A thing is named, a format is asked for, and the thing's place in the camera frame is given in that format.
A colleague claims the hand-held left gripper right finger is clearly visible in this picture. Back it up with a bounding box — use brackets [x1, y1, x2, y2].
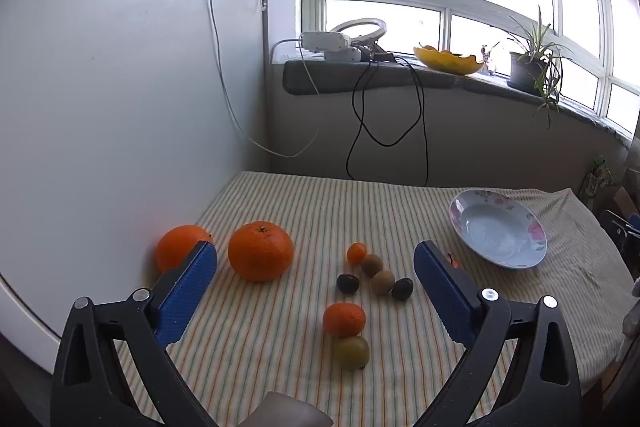
[413, 240, 584, 427]

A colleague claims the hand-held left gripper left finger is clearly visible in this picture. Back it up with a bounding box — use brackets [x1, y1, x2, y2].
[50, 241, 218, 427]

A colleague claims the large smooth orange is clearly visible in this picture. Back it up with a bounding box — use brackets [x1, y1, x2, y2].
[155, 224, 215, 274]

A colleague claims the small brown round fruit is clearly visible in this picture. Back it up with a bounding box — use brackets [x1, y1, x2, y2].
[371, 270, 396, 296]
[361, 254, 384, 278]

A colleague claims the white floral plate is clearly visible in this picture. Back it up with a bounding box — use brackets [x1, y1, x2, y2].
[448, 188, 548, 269]

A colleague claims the large orange with stem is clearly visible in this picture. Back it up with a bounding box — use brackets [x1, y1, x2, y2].
[228, 221, 295, 283]

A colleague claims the small mandarin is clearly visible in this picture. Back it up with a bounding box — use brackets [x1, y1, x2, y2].
[322, 302, 367, 339]

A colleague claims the yellow-green round fruit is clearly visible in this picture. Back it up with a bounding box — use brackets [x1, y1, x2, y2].
[333, 336, 371, 370]

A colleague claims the striped tablecloth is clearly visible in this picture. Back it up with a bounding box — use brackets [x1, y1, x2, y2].
[114, 170, 637, 427]

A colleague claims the colourful printed bag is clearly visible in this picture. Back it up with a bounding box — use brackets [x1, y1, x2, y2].
[580, 155, 620, 208]

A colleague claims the white cabinet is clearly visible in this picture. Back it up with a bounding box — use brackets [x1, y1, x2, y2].
[0, 0, 275, 375]

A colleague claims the yellow wavy bowl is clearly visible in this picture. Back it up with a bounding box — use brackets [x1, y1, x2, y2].
[413, 44, 485, 76]

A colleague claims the potted spider plant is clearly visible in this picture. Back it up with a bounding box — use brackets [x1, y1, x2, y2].
[487, 5, 577, 130]

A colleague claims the grey windowsill cover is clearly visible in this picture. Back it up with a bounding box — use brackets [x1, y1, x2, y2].
[282, 57, 632, 142]

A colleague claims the small twig ornament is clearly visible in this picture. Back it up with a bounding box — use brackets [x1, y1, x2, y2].
[479, 43, 500, 76]

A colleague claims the white plug adapter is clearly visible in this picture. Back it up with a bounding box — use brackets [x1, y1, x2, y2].
[321, 47, 363, 63]

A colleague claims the white power strip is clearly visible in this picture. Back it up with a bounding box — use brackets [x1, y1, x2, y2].
[299, 30, 352, 54]

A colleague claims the black cable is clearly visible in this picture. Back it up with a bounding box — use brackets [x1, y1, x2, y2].
[346, 56, 430, 188]

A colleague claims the white cable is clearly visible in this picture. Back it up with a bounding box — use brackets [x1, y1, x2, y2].
[209, 0, 322, 158]

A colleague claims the white ring light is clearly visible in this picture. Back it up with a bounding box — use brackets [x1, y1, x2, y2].
[330, 19, 396, 64]

